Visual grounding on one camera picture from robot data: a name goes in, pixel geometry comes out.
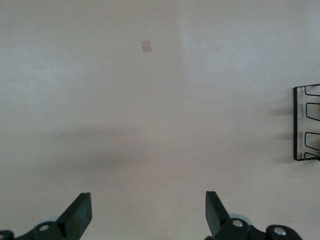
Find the black wire cup holder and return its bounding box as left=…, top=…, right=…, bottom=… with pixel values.
left=292, top=84, right=320, bottom=162

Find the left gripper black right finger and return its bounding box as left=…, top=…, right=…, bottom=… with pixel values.
left=205, top=191, right=270, bottom=240

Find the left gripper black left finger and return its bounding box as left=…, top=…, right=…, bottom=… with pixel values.
left=14, top=192, right=93, bottom=240

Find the small brown tape patch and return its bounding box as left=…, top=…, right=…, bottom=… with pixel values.
left=140, top=40, right=153, bottom=54

